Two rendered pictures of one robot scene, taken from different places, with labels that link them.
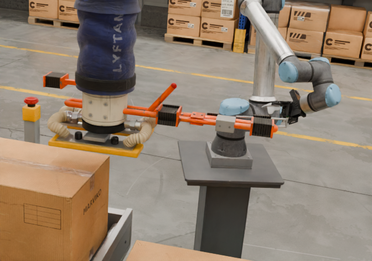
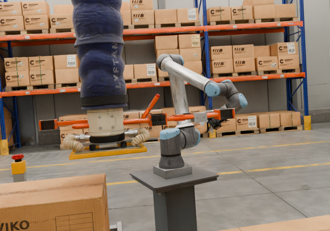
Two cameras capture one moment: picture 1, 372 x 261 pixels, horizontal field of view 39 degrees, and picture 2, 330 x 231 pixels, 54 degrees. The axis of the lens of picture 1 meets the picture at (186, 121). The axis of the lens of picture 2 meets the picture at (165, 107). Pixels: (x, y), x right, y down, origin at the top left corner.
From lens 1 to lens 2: 0.82 m
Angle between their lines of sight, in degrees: 25
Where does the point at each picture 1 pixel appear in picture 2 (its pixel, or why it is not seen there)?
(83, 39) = (88, 67)
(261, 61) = (178, 100)
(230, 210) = (184, 210)
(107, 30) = (107, 56)
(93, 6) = (96, 38)
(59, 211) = (91, 214)
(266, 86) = not seen: hidden behind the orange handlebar
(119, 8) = (115, 38)
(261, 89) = not seen: hidden behind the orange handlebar
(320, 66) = (229, 84)
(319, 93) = (234, 101)
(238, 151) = (180, 163)
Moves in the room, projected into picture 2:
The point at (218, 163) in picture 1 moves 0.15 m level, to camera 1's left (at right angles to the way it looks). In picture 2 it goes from (170, 174) to (149, 178)
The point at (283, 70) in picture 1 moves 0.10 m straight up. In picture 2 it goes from (209, 89) to (208, 73)
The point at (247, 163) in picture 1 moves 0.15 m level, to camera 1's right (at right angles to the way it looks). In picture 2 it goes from (188, 169) to (207, 167)
